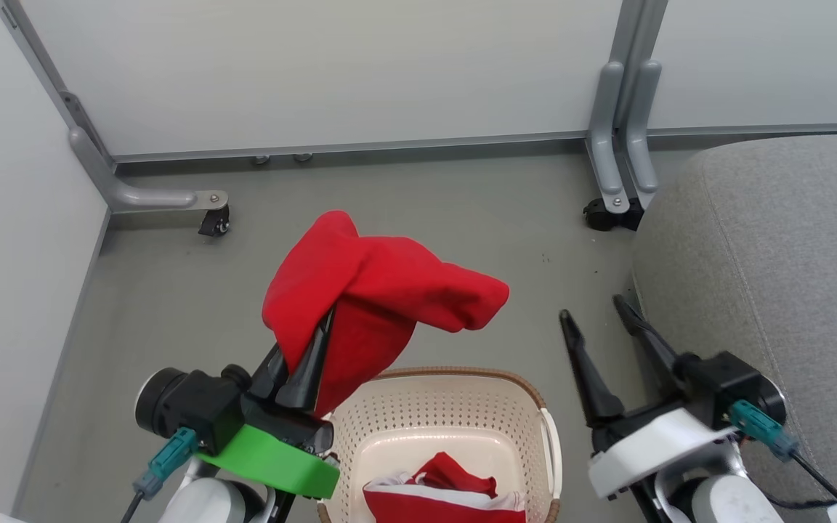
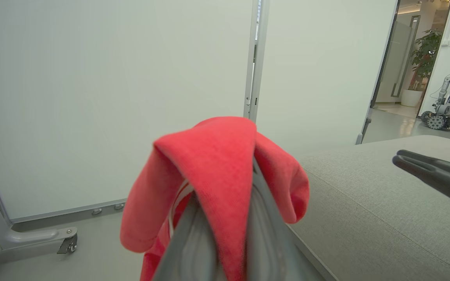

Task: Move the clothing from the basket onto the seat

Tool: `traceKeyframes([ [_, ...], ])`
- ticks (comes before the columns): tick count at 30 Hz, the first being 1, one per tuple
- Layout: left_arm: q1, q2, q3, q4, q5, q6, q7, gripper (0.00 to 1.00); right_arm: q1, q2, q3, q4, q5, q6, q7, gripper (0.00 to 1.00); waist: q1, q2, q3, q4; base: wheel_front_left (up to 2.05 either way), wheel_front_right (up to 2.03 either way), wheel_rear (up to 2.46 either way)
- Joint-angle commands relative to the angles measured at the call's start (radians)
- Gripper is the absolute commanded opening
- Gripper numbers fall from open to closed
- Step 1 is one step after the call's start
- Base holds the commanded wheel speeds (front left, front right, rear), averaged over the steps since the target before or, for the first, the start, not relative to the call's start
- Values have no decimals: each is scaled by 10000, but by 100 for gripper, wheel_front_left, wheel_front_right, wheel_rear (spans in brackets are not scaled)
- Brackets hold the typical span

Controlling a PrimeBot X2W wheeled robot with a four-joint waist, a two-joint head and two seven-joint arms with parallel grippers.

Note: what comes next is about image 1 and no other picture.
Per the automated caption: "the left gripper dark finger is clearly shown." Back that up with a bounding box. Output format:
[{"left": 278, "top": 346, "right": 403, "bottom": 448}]
[
  {"left": 276, "top": 307, "right": 336, "bottom": 415},
  {"left": 247, "top": 343, "right": 293, "bottom": 402}
]

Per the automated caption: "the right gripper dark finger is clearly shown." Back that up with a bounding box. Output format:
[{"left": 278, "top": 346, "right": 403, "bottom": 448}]
[
  {"left": 612, "top": 294, "right": 682, "bottom": 380},
  {"left": 559, "top": 309, "right": 627, "bottom": 429}
]

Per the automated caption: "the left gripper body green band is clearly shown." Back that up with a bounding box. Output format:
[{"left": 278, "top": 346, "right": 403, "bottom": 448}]
[{"left": 195, "top": 394, "right": 341, "bottom": 500}]

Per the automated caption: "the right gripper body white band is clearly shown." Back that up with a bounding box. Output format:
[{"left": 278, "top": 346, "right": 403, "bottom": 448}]
[{"left": 588, "top": 394, "right": 740, "bottom": 500}]

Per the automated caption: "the plain red garment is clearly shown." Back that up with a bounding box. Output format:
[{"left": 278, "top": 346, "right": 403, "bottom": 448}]
[{"left": 262, "top": 210, "right": 511, "bottom": 419}]

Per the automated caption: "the red white-trimmed jersey garment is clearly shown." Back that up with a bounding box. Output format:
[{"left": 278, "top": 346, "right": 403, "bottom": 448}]
[{"left": 363, "top": 451, "right": 528, "bottom": 523}]

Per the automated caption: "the cream perforated laundry basket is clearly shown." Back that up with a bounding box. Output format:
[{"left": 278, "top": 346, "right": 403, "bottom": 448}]
[{"left": 316, "top": 366, "right": 563, "bottom": 523}]

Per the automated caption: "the short grey partition leg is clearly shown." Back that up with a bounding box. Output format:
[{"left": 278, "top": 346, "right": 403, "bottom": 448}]
[
  {"left": 587, "top": 61, "right": 628, "bottom": 216},
  {"left": 625, "top": 60, "right": 663, "bottom": 195}
]

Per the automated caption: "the left teal connector black cable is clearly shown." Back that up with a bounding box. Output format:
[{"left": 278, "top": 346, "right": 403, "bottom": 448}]
[{"left": 120, "top": 426, "right": 200, "bottom": 523}]

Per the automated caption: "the teal connector black cable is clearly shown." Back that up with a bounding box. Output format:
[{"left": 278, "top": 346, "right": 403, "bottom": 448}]
[
  {"left": 728, "top": 399, "right": 837, "bottom": 511},
  {"left": 120, "top": 426, "right": 200, "bottom": 523}
]

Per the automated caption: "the right teal connector black cable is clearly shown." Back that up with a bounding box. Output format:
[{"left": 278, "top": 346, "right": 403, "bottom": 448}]
[{"left": 728, "top": 399, "right": 837, "bottom": 511}]

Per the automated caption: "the grey partition bottom rail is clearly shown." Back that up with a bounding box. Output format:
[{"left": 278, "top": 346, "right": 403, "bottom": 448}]
[{"left": 112, "top": 121, "right": 837, "bottom": 163}]

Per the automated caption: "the grey slanted partition post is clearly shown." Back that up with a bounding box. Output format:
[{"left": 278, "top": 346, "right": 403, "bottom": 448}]
[{"left": 0, "top": 0, "right": 113, "bottom": 169}]

